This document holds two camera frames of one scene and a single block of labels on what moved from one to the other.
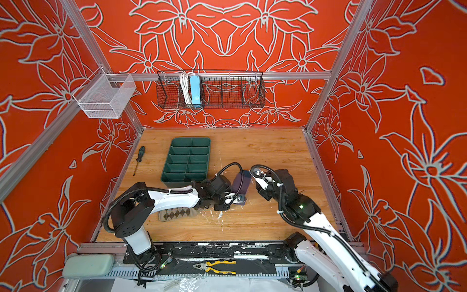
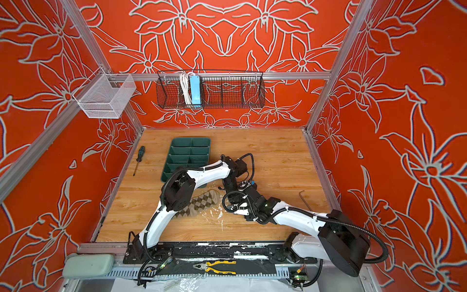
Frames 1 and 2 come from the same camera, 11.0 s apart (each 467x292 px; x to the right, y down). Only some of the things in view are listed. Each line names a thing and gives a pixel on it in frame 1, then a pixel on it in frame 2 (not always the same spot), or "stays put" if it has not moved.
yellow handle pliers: (205, 266) stays put
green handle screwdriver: (141, 149) stays put
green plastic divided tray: (187, 161) stays put
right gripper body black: (271, 191) to (252, 214)
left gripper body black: (219, 200) to (231, 186)
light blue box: (195, 91) stays put
